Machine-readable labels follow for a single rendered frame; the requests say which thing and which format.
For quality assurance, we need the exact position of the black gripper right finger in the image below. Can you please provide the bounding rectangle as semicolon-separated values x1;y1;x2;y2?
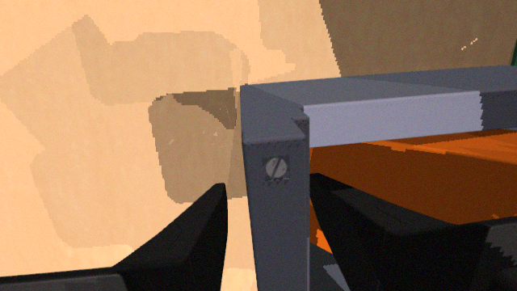
310;173;517;291

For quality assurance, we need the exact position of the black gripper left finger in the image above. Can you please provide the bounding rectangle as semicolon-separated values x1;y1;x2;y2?
0;183;228;291

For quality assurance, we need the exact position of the orange l-shaped block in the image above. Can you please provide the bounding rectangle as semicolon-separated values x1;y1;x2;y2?
309;129;517;225

